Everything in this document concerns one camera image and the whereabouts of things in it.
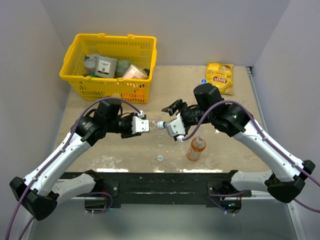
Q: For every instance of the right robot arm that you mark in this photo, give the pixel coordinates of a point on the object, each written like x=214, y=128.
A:
x=287, y=175

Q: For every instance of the blue bottle cap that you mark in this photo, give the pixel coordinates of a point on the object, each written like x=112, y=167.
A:
x=161, y=125

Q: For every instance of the grey box with label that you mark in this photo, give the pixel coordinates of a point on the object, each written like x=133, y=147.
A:
x=106, y=67

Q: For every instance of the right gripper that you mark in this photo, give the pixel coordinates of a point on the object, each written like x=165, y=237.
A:
x=177, y=105

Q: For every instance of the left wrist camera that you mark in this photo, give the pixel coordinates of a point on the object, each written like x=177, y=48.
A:
x=140, y=123

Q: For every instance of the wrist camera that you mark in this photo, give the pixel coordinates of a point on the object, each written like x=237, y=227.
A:
x=177, y=128
x=140, y=123

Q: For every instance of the orange drink bottle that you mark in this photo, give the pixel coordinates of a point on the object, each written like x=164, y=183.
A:
x=197, y=146

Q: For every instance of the green scrub sponge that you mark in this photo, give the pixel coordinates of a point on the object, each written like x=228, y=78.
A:
x=121, y=67

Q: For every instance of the green white bottle cap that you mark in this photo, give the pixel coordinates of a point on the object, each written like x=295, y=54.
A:
x=160, y=158

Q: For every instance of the pink packet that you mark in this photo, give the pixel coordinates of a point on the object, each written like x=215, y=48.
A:
x=134, y=72

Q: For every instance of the yellow plastic basket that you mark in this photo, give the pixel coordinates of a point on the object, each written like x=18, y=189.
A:
x=140, y=50

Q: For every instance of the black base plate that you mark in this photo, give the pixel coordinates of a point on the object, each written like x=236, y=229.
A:
x=166, y=188

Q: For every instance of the blue Pocari Sweat cap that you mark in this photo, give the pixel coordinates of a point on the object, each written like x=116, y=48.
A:
x=204, y=81

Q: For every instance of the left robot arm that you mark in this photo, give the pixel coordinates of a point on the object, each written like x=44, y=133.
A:
x=35, y=192

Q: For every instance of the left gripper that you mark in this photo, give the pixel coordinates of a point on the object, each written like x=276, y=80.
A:
x=129, y=134

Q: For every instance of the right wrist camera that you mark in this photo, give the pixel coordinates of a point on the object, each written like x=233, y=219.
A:
x=177, y=128

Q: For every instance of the grey pouch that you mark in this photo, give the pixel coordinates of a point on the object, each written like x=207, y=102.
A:
x=90, y=62

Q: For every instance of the clear bottle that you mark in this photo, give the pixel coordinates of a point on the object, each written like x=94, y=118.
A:
x=153, y=125

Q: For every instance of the yellow chips bag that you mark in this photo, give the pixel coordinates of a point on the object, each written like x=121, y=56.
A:
x=220, y=75

